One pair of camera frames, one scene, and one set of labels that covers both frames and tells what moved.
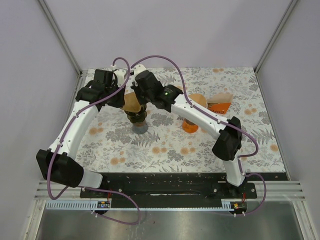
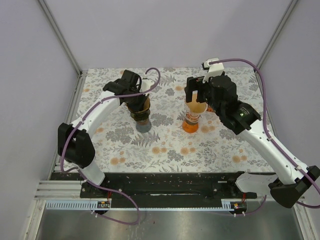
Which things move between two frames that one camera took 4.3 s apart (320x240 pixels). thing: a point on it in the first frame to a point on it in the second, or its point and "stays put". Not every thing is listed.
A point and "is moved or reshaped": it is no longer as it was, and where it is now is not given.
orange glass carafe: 189,127 stays put
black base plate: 178,187 stays put
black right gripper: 136,89 to 194,84
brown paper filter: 131,103 is moved or reshaped
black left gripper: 120,102 to 138,107
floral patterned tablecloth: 105,144 stays put
